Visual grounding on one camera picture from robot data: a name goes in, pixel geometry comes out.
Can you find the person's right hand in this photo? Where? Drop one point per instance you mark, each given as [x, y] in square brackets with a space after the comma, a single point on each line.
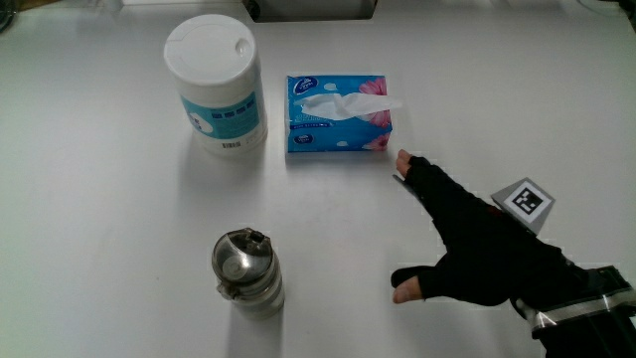
[477, 243]

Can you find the metal grey bottle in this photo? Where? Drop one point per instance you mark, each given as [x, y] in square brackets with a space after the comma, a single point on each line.
[247, 273]

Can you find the person's right forearm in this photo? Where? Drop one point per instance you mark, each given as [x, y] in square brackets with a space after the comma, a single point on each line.
[591, 318]

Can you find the blue tissue pack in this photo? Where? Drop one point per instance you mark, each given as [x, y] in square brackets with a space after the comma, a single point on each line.
[338, 130]

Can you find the white wet wipes canister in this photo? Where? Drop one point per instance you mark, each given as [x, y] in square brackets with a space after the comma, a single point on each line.
[218, 84]

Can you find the dark round object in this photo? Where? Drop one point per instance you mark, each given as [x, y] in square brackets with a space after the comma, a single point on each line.
[6, 12]

